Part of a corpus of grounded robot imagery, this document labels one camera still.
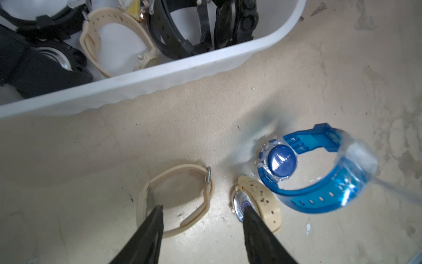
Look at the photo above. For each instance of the small black round watch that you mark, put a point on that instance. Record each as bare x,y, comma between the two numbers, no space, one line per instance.
235,24

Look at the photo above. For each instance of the black chunky digital watch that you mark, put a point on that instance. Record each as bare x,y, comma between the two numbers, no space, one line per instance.
35,67

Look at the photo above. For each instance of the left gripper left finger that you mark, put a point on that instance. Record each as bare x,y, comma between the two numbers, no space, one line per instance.
144,245

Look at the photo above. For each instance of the blue transparent watch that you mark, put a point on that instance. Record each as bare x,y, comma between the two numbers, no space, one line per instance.
317,170

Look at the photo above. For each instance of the white plastic storage box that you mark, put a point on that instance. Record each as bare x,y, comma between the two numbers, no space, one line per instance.
276,20

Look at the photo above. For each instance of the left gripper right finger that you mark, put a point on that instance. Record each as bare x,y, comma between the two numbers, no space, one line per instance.
262,246

